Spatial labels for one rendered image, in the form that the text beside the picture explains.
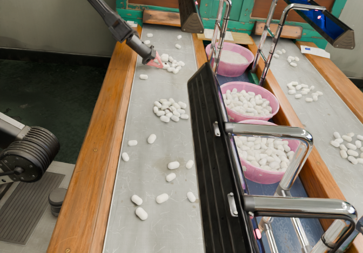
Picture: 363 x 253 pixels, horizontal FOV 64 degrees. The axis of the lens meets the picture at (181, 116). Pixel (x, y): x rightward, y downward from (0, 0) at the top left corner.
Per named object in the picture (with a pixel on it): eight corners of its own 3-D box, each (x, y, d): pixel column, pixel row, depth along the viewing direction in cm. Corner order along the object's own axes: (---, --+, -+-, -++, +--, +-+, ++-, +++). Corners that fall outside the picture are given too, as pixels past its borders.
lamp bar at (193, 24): (180, 32, 99) (183, 11, 95) (176, -15, 148) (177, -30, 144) (203, 34, 100) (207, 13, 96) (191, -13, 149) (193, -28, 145)
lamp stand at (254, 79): (256, 96, 142) (287, 3, 115) (247, 75, 158) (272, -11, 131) (292, 99, 144) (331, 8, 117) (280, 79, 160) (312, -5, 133)
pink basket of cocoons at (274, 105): (232, 140, 113) (238, 122, 108) (202, 102, 132) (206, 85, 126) (284, 129, 124) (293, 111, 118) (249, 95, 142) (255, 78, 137)
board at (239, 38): (197, 39, 167) (197, 37, 166) (195, 30, 178) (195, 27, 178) (253, 45, 170) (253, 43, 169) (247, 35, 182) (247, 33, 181)
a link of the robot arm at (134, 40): (123, 43, 126) (132, 34, 124) (123, 39, 132) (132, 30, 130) (135, 53, 129) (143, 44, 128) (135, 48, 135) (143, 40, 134)
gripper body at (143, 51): (155, 46, 137) (143, 36, 133) (154, 57, 129) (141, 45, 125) (146, 55, 139) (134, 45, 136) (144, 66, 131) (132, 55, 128)
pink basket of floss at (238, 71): (230, 85, 148) (234, 68, 142) (193, 64, 161) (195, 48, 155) (258, 71, 164) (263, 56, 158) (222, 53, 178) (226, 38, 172)
